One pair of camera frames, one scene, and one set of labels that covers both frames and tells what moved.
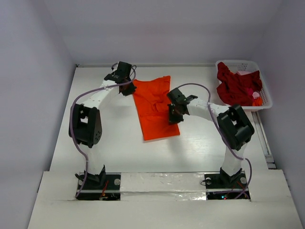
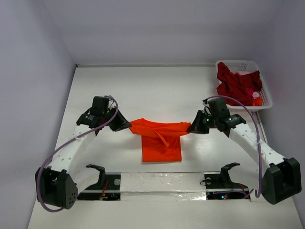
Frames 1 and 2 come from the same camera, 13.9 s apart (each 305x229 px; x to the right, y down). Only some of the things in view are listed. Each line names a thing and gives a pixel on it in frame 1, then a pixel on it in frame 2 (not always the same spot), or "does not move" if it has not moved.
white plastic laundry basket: x=235 y=66 does not move
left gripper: x=130 y=90 → x=121 y=123
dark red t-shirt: x=237 y=89 does not move
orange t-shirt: x=150 y=98 → x=160 y=141
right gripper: x=173 y=114 → x=200 y=121
